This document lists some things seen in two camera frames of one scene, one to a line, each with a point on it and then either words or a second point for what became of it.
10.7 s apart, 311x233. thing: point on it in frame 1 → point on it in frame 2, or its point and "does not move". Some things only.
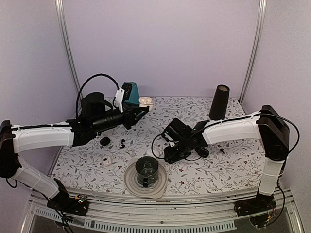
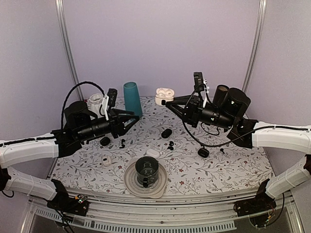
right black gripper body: (182, 152) → (196, 111)
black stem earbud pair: (123, 145) does not move
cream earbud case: (145, 101) → (164, 95)
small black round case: (104, 141) does not move
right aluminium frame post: (261, 23) does not move
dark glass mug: (146, 169) does not move
